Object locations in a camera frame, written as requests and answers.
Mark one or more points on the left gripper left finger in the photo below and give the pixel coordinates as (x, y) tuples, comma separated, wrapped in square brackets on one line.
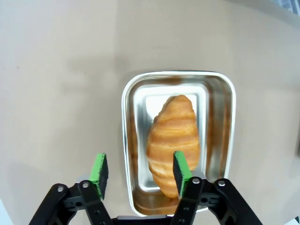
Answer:
[(93, 204)]

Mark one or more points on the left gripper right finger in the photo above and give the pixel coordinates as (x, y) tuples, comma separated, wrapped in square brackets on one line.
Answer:
[(194, 201)]

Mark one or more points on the golden croissant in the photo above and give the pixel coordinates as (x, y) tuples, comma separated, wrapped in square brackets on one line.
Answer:
[(173, 131)]

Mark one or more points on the rectangular steel container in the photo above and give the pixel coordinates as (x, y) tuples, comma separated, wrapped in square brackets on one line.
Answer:
[(215, 117)]

